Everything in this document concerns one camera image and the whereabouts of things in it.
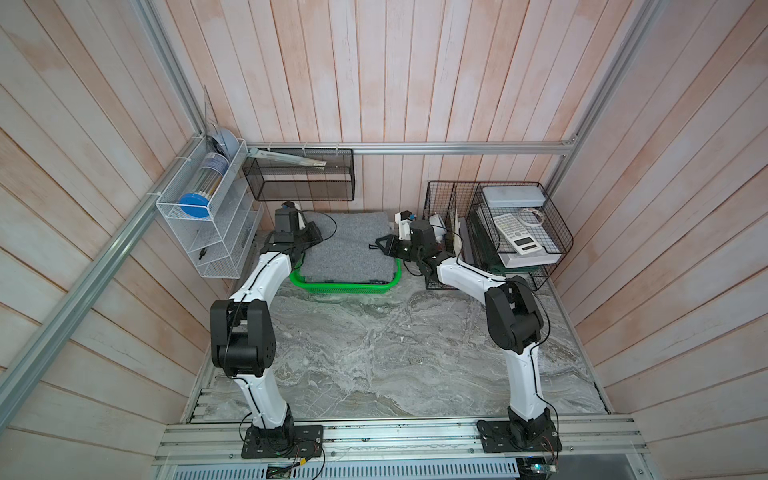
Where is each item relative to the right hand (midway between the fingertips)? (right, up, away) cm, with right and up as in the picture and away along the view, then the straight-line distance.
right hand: (374, 240), depth 95 cm
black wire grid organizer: (+29, +15, +15) cm, 36 cm away
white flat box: (+48, +15, +6) cm, 51 cm away
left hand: (-18, +3, -1) cm, 18 cm away
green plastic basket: (+1, -16, +3) cm, 16 cm away
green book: (+39, -2, +10) cm, 41 cm away
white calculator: (+44, -1, -7) cm, 45 cm away
